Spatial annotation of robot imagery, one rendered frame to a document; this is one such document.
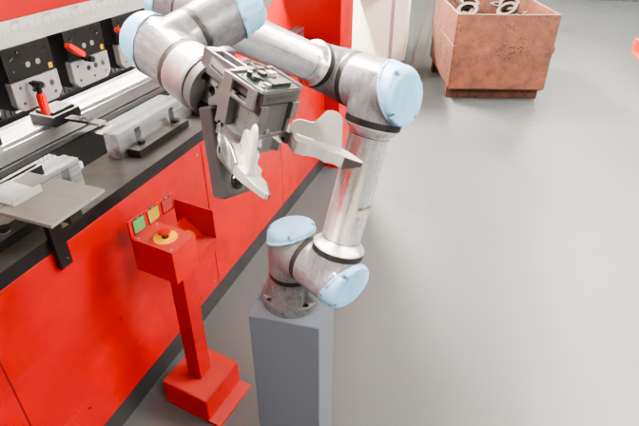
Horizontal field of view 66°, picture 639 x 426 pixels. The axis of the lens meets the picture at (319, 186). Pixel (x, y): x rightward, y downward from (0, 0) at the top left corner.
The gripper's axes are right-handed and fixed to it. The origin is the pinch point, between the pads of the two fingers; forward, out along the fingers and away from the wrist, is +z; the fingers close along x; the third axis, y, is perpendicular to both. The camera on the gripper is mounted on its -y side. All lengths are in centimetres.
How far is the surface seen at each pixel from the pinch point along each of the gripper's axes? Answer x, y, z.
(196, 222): 51, -77, -73
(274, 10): 193, -49, -198
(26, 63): 13, -34, -107
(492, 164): 302, -107, -61
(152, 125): 60, -66, -117
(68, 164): 23, -66, -103
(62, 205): 9, -58, -76
